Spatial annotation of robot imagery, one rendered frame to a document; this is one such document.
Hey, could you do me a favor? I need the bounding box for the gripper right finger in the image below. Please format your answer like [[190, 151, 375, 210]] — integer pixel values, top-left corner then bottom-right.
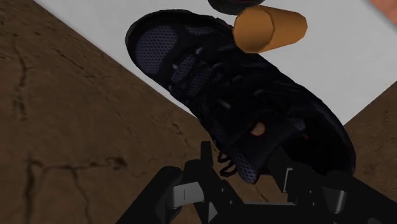
[[267, 146, 397, 224]]

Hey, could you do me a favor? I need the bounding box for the pink object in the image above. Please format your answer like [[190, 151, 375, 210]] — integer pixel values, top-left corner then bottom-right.
[[368, 0, 397, 25]]

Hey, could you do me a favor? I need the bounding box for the orange tapered cylinder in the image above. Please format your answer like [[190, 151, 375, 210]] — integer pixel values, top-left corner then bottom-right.
[[232, 5, 309, 53]]

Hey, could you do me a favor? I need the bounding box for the black mesh sneaker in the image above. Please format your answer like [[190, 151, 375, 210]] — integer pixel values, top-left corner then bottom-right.
[[125, 9, 357, 185]]

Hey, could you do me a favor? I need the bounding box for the black round object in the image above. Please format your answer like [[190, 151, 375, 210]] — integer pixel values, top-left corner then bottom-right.
[[207, 0, 267, 16]]

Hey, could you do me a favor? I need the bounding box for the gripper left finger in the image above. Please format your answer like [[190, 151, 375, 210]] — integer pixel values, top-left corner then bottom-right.
[[116, 141, 246, 224]]

